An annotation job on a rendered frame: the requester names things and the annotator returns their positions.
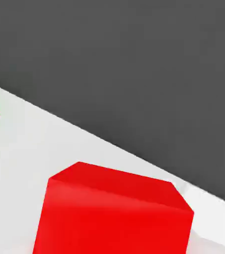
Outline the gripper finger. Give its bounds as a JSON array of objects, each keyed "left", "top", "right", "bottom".
[{"left": 186, "top": 230, "right": 225, "bottom": 254}]

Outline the small red cube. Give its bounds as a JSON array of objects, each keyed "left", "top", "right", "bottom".
[{"left": 32, "top": 161, "right": 195, "bottom": 254}]

